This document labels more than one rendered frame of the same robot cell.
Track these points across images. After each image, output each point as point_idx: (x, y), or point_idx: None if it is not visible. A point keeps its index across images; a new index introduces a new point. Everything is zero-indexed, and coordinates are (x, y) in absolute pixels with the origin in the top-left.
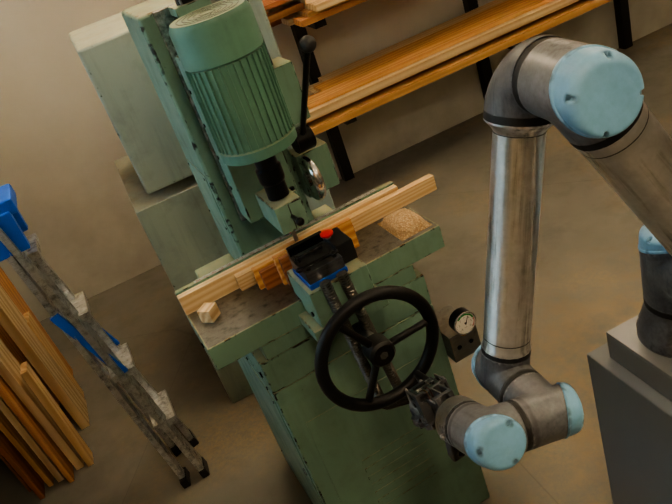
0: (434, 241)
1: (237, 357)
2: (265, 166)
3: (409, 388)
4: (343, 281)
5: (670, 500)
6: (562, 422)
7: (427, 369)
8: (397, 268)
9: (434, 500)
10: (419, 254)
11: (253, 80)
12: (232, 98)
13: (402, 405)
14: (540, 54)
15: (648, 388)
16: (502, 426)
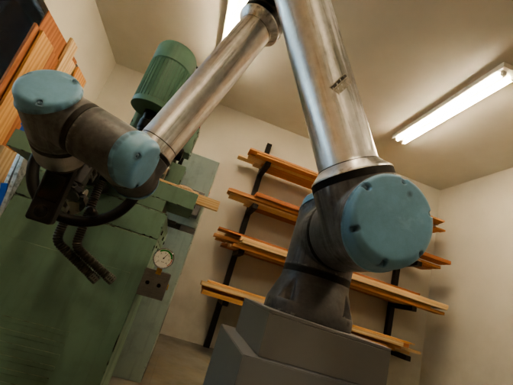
0: (188, 200)
1: (24, 148)
2: (145, 116)
3: (79, 218)
4: None
5: None
6: (117, 131)
7: (104, 218)
8: (156, 194)
9: None
10: (175, 199)
11: (171, 71)
12: (156, 69)
13: (67, 257)
14: None
15: (242, 341)
16: (66, 77)
